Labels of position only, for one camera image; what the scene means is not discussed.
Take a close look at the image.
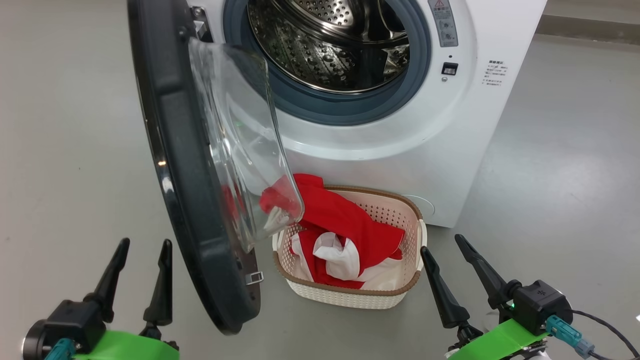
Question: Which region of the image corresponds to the black left arm cable teal plug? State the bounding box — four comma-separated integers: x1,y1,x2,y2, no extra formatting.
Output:
44,338,76,360

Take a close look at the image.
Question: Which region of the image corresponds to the grey warning sticker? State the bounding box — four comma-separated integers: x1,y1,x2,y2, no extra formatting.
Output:
428,0,459,48

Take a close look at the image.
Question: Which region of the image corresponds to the black round glass washer door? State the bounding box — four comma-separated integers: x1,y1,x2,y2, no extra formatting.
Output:
127,0,306,335

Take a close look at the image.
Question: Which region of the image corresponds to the black arm cable teal plug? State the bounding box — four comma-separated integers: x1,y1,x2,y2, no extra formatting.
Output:
545,310,640,360
44,338,76,360

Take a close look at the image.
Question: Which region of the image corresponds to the cream laundry basket brown rim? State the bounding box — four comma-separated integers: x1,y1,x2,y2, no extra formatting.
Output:
272,185,427,310

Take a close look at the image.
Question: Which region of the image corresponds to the white front-load washing machine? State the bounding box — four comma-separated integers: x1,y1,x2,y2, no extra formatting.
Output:
187,0,548,228

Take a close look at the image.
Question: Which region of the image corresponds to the black right arm cable teal plug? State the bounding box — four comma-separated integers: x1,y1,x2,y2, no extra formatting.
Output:
545,310,640,360

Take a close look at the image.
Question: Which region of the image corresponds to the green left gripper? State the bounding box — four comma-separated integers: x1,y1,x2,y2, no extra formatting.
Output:
75,238,180,360

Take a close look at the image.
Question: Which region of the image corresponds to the red and white garment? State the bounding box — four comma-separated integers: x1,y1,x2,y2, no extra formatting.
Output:
259,173,406,291

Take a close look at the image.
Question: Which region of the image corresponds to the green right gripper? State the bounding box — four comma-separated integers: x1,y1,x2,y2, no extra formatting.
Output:
420,234,548,360

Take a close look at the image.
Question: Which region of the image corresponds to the round white filter cover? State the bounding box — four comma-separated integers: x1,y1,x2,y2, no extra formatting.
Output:
402,195,436,218

